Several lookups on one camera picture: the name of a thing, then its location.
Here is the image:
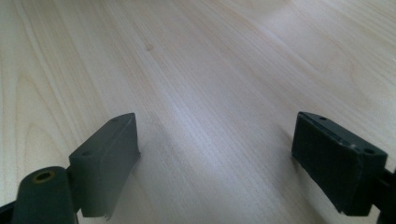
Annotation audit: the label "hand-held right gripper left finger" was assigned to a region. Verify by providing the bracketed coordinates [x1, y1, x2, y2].
[68, 112, 141, 219]

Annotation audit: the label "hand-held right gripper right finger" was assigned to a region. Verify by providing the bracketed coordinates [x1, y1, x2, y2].
[290, 111, 389, 217]

